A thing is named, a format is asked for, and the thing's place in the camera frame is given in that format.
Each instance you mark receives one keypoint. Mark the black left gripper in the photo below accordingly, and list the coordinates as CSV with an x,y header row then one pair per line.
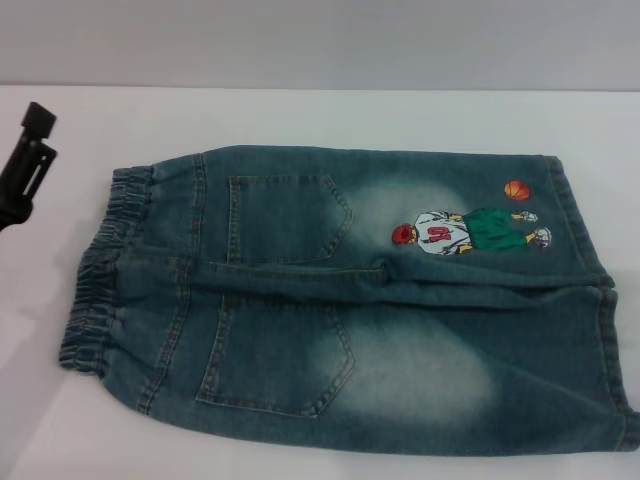
x,y
12,215

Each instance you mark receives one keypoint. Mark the blue denim shorts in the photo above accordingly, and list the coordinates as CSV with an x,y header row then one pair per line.
x,y
310,310

